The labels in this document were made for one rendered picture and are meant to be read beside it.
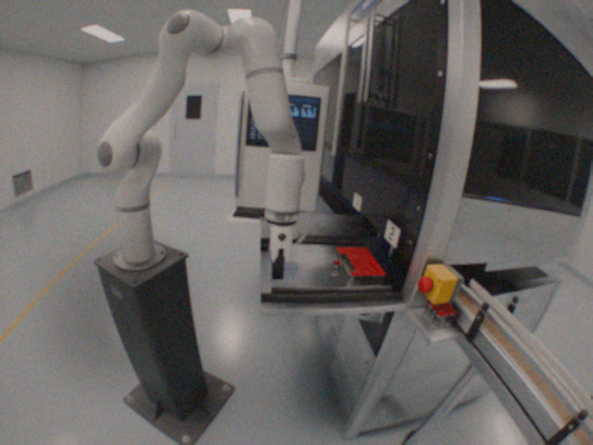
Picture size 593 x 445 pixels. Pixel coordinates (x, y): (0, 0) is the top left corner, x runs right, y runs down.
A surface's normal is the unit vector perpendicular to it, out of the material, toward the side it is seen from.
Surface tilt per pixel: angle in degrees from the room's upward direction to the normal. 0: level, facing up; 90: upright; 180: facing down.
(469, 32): 90
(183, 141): 90
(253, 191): 90
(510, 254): 90
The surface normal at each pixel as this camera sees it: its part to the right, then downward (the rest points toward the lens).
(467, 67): 0.12, 0.37
